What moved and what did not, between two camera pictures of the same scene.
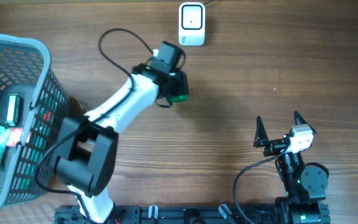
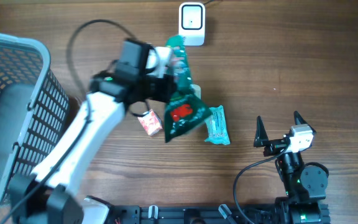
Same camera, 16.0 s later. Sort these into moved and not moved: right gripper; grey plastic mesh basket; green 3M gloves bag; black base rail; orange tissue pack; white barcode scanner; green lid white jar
Moved: green 3M gloves bag; green lid white jar; orange tissue pack
Not moved: right gripper; white barcode scanner; grey plastic mesh basket; black base rail
